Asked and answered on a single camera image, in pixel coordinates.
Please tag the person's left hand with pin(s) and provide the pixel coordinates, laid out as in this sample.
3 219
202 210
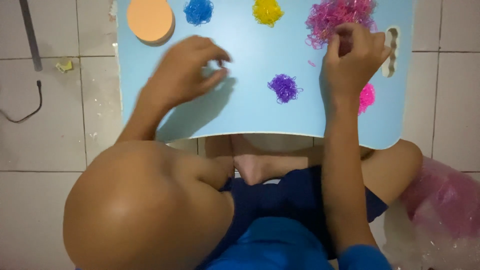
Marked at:
180 71

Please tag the person's right hand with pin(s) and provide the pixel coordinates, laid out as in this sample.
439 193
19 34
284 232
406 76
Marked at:
348 69

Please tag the pile of hot pink bands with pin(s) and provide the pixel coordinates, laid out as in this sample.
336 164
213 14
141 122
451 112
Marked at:
366 97

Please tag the single pink rubber band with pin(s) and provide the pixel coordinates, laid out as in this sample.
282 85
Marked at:
312 63

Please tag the large mixed pink band pile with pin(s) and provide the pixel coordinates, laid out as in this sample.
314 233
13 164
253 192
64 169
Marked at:
330 17

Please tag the orange round foam disc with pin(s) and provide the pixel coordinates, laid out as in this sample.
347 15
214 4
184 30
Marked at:
150 20

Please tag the pile of blue rubber bands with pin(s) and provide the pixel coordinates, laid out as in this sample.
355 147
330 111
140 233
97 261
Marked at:
198 11

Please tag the pile of purple rubber bands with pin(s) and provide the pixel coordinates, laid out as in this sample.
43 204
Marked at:
284 88

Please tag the light blue small table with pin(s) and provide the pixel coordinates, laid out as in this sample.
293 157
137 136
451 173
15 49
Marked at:
258 86

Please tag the pile of yellow rubber bands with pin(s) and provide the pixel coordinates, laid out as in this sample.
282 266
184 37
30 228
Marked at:
267 12

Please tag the person's right leg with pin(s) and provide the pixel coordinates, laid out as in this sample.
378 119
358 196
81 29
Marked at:
393 168

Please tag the person's leg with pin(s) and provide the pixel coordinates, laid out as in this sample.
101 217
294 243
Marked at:
142 206
393 168

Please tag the yellow scrap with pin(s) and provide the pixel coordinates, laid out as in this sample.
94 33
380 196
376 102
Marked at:
64 66

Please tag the person's left leg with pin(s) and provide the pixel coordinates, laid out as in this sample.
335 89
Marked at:
142 206

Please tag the dark blue shorts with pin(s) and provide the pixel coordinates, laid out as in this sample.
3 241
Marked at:
285 195

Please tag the grey metal pole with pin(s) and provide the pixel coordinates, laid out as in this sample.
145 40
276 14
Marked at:
30 35

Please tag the pink plastic bag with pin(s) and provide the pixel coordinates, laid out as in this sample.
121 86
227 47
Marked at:
446 210

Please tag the blue shirt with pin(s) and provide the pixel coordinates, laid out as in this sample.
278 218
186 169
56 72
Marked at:
277 247

